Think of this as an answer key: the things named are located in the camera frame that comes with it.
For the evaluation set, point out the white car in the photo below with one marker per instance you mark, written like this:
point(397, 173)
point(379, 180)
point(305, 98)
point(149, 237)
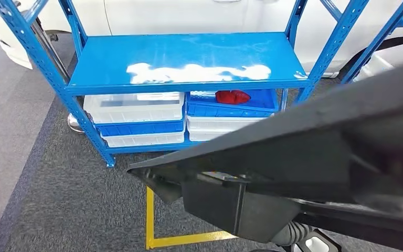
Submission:
point(170, 14)

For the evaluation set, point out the yellow floor tape outline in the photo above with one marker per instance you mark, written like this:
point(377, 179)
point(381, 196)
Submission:
point(150, 222)

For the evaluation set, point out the white plastic bin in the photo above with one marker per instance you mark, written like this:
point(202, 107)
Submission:
point(201, 135)
point(215, 123)
point(142, 140)
point(132, 111)

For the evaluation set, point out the chrome stanchion post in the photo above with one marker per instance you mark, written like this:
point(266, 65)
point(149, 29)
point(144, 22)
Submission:
point(50, 52)

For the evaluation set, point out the red part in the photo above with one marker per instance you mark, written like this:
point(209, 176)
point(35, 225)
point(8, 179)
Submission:
point(232, 97)

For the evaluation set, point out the blue plastic bin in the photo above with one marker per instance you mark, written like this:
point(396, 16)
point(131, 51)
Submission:
point(222, 110)

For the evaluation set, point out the black plastic frame part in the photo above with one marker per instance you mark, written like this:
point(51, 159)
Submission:
point(292, 149)

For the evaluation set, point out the blue metal shelf rack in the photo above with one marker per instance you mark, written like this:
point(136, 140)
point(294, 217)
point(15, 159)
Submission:
point(187, 55)
point(378, 34)

